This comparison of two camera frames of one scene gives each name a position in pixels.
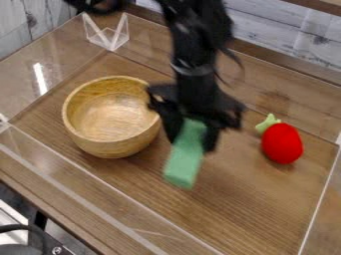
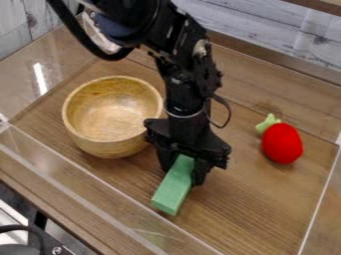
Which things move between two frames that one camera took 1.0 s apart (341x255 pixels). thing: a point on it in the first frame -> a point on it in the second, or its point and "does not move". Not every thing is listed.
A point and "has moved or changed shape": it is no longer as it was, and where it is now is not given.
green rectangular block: [183, 160] has moved or changed shape
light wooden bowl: [109, 119] does not move
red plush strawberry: [281, 140] does not move
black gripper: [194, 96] -> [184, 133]
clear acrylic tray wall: [109, 219] does not move
